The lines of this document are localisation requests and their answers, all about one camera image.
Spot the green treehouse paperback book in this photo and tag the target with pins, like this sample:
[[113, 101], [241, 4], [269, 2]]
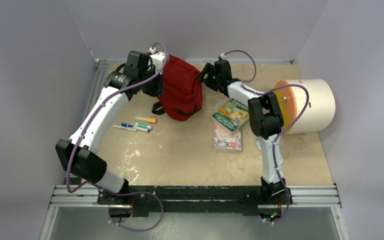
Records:
[[231, 116]]

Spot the floral cover book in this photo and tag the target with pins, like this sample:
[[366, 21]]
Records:
[[223, 141]]

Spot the thin yellow-green pen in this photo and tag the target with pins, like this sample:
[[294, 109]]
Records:
[[125, 128]]

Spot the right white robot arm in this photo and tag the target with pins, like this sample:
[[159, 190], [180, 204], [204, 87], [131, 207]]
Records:
[[265, 120]]

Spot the white cylinder with coloured disc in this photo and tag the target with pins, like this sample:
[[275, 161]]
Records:
[[320, 107]]

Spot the aluminium frame rails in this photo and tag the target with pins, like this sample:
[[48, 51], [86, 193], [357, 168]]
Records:
[[174, 169]]

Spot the red backpack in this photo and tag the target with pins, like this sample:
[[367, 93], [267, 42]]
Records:
[[182, 93]]

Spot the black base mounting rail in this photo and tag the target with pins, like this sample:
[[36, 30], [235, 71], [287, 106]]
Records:
[[240, 199]]

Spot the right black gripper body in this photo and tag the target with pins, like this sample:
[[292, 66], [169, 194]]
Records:
[[214, 80]]

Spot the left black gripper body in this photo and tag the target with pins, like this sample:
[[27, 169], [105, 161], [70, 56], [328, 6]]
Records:
[[152, 88]]

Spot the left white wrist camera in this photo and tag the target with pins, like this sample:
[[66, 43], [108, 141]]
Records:
[[157, 59]]

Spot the light blue pencil case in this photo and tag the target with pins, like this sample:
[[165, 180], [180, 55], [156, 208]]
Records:
[[257, 143]]

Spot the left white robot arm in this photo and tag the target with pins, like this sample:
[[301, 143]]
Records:
[[78, 154]]

